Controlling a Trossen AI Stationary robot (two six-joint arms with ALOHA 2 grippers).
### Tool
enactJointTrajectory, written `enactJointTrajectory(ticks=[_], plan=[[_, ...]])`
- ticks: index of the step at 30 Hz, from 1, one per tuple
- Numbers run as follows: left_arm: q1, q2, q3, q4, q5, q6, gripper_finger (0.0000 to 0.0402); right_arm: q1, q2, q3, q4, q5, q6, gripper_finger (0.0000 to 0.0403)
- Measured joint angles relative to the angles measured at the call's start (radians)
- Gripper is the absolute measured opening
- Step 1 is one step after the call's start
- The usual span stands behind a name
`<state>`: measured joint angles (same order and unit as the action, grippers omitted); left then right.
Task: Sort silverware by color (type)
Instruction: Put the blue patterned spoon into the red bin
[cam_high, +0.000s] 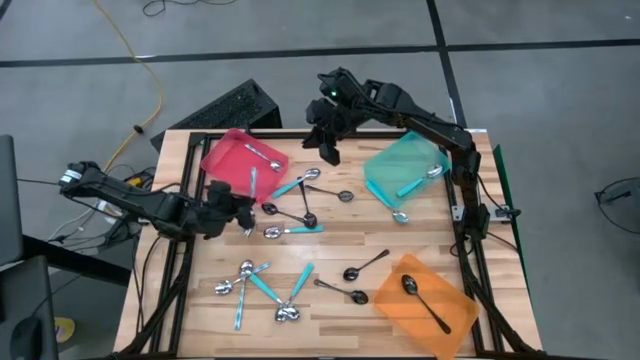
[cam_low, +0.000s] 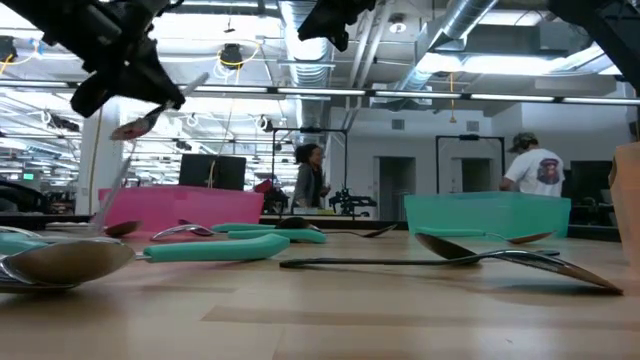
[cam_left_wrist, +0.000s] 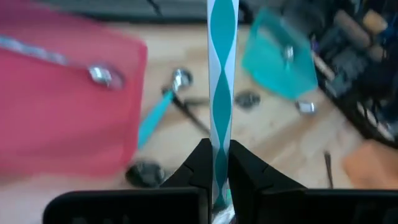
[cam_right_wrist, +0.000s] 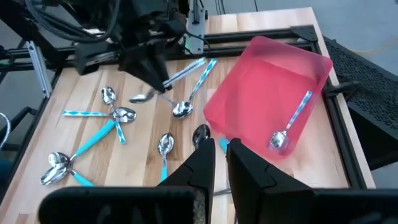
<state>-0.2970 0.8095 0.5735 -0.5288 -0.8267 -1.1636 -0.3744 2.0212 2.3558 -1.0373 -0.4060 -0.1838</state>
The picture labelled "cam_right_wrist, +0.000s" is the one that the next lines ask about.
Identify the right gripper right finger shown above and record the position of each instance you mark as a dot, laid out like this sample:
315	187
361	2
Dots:
264	199

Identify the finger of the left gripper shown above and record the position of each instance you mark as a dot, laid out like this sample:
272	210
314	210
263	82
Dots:
140	62
163	62

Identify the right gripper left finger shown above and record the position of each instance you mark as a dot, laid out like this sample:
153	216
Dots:
186	199

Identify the black spoon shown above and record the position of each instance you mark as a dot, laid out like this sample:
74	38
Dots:
201	133

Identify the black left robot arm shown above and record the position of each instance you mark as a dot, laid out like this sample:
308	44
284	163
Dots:
146	9

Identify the red translucent plastic bin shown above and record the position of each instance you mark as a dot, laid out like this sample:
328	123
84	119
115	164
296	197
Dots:
264	93

